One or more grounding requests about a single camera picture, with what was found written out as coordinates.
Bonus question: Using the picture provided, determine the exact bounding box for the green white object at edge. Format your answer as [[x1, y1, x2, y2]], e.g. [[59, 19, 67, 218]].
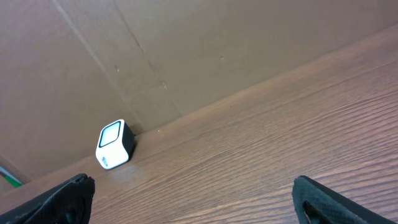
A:
[[0, 167, 23, 188]]

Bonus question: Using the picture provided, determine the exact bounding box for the brown cardboard backboard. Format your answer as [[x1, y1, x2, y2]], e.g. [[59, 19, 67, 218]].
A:
[[1, 0, 397, 182]]

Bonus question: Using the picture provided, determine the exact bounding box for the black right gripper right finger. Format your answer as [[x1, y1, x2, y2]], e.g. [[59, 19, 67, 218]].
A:
[[292, 175, 394, 224]]

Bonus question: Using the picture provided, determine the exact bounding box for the white barcode scanner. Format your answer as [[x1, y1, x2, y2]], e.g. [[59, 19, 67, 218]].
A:
[[95, 119, 136, 170]]

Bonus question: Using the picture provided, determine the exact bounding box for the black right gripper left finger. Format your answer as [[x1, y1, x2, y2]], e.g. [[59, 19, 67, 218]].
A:
[[1, 174, 95, 224]]

